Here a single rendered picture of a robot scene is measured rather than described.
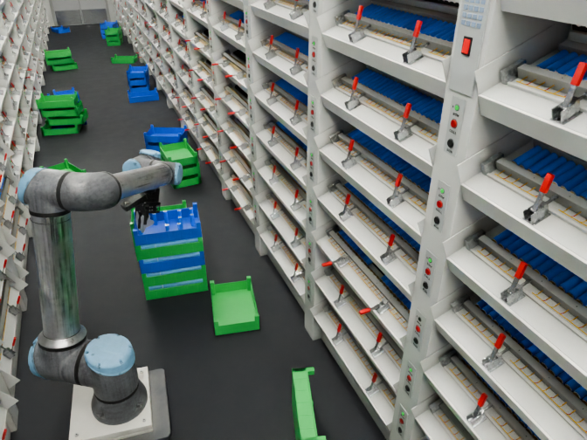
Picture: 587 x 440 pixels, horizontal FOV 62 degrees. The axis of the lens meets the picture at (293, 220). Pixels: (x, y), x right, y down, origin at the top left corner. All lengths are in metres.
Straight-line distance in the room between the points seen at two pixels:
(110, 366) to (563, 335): 1.29
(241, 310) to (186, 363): 0.38
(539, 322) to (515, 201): 0.24
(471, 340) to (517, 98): 0.57
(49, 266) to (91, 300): 0.96
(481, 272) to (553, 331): 0.19
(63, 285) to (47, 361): 0.28
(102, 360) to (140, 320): 0.70
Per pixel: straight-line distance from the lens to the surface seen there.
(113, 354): 1.75
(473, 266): 1.16
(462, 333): 1.27
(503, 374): 1.21
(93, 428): 1.93
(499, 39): 1.03
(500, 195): 1.06
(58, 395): 2.22
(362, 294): 1.64
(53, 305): 1.74
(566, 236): 0.97
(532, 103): 0.98
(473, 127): 1.06
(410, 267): 1.42
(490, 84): 1.04
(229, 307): 2.39
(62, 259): 1.67
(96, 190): 1.54
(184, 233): 2.31
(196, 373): 2.13
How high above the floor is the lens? 1.56
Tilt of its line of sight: 31 degrees down
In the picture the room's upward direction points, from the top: straight up
